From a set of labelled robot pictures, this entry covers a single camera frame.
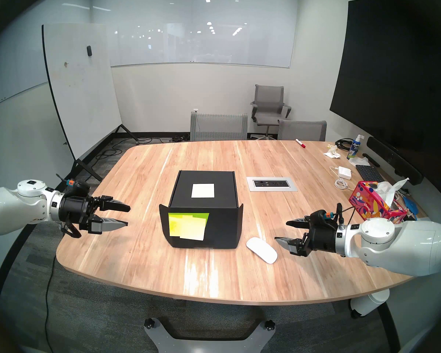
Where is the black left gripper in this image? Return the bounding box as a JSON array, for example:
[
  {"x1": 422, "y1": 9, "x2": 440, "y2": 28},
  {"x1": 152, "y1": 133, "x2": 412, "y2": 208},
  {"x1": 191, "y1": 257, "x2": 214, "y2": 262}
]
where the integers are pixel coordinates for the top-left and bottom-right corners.
[{"x1": 59, "y1": 194, "x2": 131, "y2": 234}]

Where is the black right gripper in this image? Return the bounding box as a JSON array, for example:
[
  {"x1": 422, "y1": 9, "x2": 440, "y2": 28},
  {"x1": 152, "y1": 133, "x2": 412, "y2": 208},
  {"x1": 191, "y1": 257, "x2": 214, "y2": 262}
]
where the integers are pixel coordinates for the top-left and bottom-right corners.
[{"x1": 275, "y1": 216, "x2": 340, "y2": 257}]

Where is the white computer mouse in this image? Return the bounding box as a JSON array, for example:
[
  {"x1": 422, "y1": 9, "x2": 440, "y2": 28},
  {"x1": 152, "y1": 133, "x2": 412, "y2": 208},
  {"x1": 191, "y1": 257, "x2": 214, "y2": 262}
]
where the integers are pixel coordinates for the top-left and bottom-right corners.
[{"x1": 246, "y1": 237, "x2": 278, "y2": 264}]

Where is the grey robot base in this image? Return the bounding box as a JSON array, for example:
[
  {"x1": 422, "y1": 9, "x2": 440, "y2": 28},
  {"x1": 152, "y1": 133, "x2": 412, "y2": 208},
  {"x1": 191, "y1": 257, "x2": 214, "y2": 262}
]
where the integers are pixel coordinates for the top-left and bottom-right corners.
[{"x1": 143, "y1": 317, "x2": 276, "y2": 353}]

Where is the black cardboard box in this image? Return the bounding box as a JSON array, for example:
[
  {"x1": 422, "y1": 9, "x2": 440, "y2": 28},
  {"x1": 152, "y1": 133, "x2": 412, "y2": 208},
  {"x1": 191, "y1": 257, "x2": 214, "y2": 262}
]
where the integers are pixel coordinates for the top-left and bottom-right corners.
[{"x1": 159, "y1": 170, "x2": 244, "y2": 249}]

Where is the colourful red tissue box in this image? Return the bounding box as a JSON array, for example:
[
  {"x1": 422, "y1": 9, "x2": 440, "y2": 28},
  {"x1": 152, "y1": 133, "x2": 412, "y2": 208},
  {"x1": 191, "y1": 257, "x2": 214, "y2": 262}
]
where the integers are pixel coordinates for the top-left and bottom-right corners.
[{"x1": 349, "y1": 181, "x2": 408, "y2": 224}]

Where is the white tissue in box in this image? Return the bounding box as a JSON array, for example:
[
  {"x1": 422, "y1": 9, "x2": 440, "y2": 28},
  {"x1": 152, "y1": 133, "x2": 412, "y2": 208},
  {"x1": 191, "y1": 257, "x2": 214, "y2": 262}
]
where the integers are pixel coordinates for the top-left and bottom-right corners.
[{"x1": 377, "y1": 178, "x2": 409, "y2": 206}]

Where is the grey table power outlet plate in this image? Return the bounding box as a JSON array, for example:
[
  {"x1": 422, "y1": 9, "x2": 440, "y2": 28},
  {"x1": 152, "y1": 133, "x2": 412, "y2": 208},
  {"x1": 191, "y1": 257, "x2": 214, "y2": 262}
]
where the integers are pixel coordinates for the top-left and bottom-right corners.
[{"x1": 247, "y1": 176, "x2": 297, "y2": 192}]

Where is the pale yellow sticky note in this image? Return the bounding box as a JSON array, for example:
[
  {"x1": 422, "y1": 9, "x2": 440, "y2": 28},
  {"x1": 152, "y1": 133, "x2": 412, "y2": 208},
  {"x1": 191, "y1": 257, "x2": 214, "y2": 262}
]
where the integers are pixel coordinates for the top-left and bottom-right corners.
[
  {"x1": 191, "y1": 183, "x2": 215, "y2": 198},
  {"x1": 179, "y1": 219, "x2": 207, "y2": 241}
]

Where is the lime green sticky note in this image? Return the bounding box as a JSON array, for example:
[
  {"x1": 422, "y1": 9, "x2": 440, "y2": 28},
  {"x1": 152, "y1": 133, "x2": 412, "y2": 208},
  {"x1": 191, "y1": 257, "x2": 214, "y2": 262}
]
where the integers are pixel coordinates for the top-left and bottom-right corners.
[{"x1": 169, "y1": 213, "x2": 210, "y2": 231}]

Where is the black keyboard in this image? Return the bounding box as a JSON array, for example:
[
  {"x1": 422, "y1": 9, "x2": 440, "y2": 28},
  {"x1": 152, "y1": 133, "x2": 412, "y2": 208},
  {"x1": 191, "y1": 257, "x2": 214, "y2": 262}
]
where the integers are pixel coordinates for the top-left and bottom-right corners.
[{"x1": 355, "y1": 165, "x2": 384, "y2": 183}]

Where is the white table leg foot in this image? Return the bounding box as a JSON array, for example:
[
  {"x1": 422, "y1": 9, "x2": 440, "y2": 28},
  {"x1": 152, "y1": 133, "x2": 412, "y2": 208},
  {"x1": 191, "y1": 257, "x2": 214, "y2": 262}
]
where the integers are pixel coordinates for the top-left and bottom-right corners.
[{"x1": 349, "y1": 288, "x2": 390, "y2": 318}]

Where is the grey fabric chair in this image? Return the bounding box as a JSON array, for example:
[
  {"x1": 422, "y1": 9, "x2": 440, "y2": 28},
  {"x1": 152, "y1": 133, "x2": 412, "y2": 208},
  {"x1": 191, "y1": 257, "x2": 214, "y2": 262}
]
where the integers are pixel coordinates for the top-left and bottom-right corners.
[{"x1": 277, "y1": 120, "x2": 327, "y2": 142}]

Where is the whiteboard cleaner spray bottle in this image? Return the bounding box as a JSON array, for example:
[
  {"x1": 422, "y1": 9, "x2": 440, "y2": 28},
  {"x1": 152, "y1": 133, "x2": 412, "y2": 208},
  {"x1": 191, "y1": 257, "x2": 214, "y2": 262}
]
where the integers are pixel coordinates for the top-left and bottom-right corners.
[{"x1": 347, "y1": 134, "x2": 365, "y2": 160}]

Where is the black video sound bar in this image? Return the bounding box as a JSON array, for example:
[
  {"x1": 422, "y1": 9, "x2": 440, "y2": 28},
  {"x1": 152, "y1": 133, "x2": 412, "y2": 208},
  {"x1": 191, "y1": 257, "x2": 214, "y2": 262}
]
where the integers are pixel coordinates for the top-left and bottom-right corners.
[{"x1": 367, "y1": 136, "x2": 424, "y2": 185}]

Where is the mobile whiteboard on stand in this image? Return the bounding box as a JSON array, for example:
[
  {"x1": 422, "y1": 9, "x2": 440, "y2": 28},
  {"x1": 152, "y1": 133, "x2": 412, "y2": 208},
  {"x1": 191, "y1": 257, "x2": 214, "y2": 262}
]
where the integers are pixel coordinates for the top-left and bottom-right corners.
[{"x1": 42, "y1": 23, "x2": 140, "y2": 182}]

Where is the grey ribbed mesh chair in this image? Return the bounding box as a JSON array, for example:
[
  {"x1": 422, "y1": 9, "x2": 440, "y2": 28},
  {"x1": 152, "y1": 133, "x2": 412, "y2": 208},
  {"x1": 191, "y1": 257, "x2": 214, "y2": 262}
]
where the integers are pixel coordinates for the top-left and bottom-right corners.
[{"x1": 190, "y1": 113, "x2": 248, "y2": 142}]

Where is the grey office chair with armrests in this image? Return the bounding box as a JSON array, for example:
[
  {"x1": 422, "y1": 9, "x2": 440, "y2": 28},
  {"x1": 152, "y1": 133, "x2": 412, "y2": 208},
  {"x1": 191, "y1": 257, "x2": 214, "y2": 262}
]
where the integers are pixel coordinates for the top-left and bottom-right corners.
[{"x1": 250, "y1": 85, "x2": 292, "y2": 140}]

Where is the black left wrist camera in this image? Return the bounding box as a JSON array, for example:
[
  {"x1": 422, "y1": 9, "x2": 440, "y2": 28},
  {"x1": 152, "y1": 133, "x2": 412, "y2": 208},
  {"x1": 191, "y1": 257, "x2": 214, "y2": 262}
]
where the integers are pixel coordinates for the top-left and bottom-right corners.
[{"x1": 65, "y1": 179, "x2": 91, "y2": 197}]

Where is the black left wrist cable loop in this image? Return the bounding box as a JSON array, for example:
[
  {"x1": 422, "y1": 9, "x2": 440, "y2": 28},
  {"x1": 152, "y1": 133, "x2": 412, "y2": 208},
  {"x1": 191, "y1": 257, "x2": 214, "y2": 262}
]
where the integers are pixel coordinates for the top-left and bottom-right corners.
[{"x1": 60, "y1": 221, "x2": 82, "y2": 239}]

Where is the white adapter cable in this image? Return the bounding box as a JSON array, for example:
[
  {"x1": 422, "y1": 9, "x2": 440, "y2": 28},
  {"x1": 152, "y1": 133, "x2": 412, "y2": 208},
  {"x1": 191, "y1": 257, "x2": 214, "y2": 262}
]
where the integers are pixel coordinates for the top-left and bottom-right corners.
[{"x1": 330, "y1": 166, "x2": 349, "y2": 190}]

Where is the wall whiteboard with writing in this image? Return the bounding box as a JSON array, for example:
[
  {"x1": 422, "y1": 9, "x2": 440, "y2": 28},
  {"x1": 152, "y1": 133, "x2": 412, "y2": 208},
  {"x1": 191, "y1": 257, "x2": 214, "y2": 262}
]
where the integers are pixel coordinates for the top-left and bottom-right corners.
[{"x1": 0, "y1": 43, "x2": 49, "y2": 114}]

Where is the large black wall screen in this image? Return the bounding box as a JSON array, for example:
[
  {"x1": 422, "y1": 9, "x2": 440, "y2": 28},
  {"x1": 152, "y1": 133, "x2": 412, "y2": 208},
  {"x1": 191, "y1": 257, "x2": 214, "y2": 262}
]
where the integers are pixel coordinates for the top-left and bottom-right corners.
[{"x1": 330, "y1": 0, "x2": 441, "y2": 165}]

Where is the glass wall board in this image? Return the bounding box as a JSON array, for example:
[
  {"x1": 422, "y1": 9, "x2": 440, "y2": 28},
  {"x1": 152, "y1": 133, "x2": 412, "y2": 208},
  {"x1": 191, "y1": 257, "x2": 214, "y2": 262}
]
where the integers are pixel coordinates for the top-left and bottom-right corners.
[{"x1": 107, "y1": 21, "x2": 293, "y2": 68}]

